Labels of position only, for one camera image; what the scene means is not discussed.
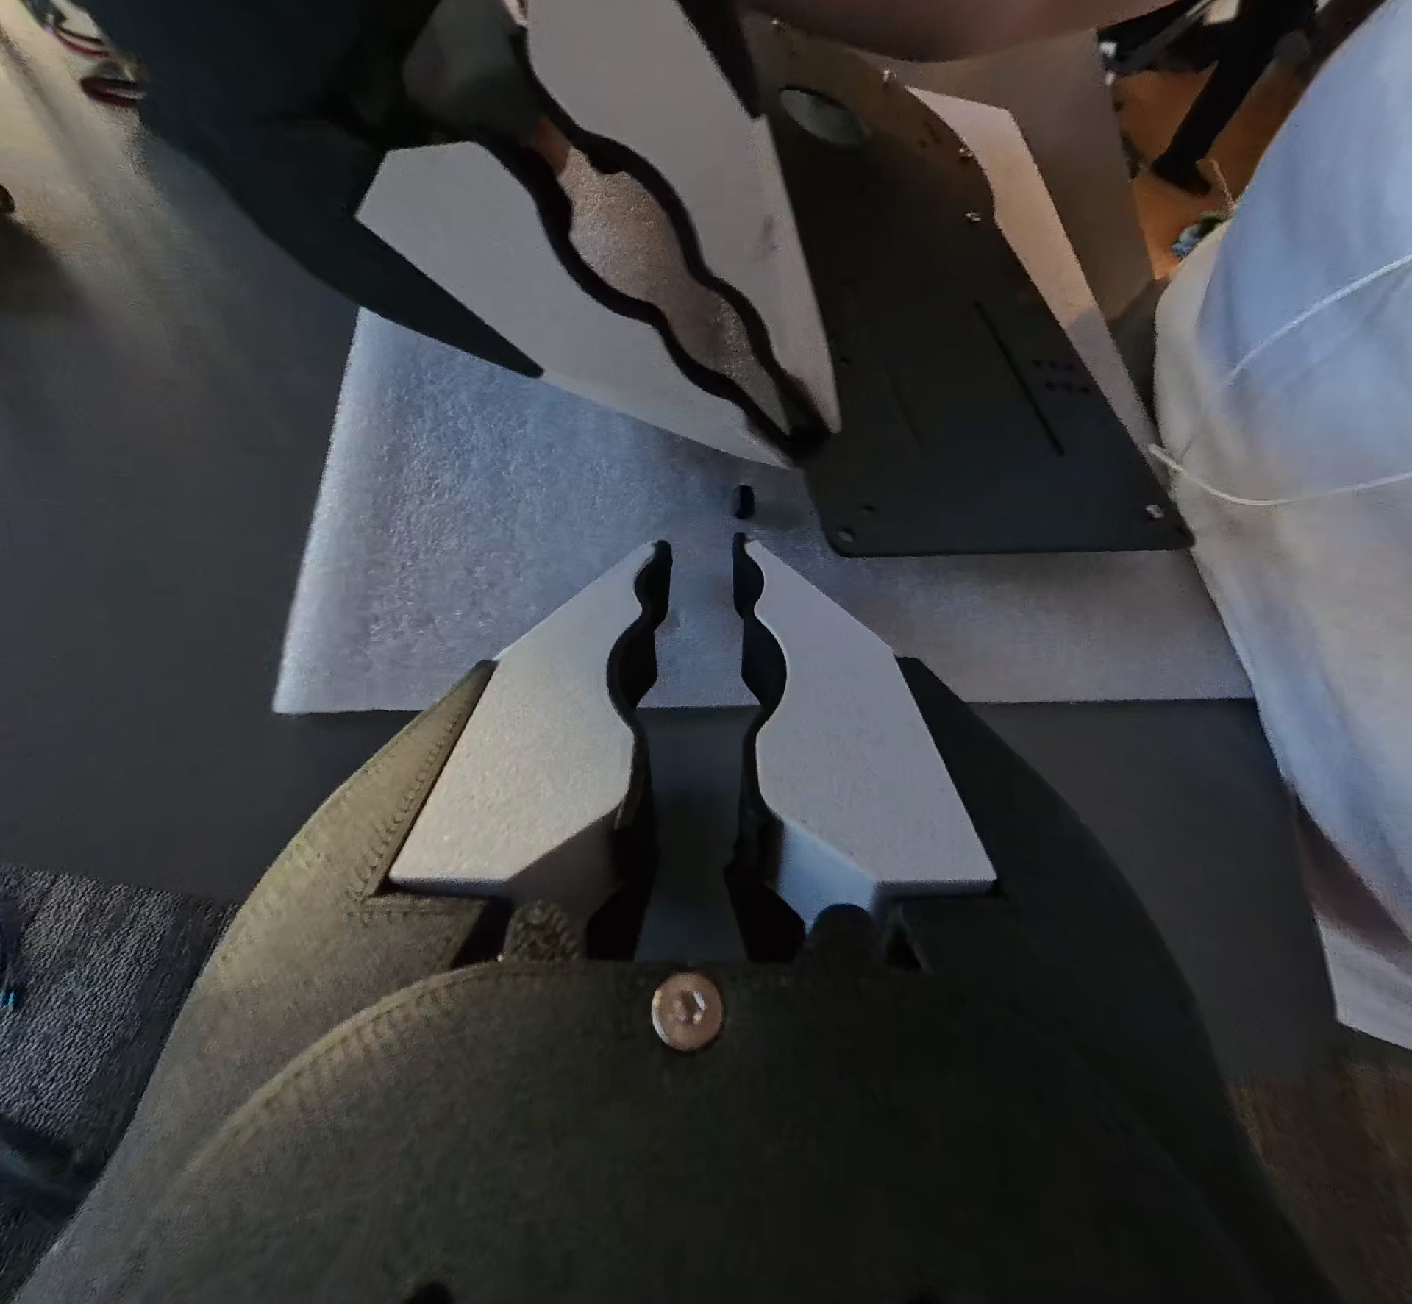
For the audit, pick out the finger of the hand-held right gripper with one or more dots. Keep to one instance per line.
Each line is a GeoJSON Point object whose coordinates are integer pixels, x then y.
{"type": "Point", "coordinates": [663, 90]}
{"type": "Point", "coordinates": [475, 244]}

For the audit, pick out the dark grey desk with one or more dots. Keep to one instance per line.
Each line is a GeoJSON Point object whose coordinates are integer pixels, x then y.
{"type": "Point", "coordinates": [166, 443]}

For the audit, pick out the black office chair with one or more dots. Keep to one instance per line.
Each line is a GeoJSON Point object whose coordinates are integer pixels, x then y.
{"type": "Point", "coordinates": [1247, 58]}

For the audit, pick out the black metal plate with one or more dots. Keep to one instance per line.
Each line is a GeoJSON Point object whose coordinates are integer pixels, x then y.
{"type": "Point", "coordinates": [939, 389]}

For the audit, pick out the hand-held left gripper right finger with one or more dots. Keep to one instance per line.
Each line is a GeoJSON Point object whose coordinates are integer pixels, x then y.
{"type": "Point", "coordinates": [871, 774]}

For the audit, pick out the white foam sheet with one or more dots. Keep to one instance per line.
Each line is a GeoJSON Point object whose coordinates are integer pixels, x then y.
{"type": "Point", "coordinates": [497, 509]}

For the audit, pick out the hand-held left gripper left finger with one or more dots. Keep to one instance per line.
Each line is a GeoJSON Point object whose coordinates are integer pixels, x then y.
{"type": "Point", "coordinates": [520, 774]}

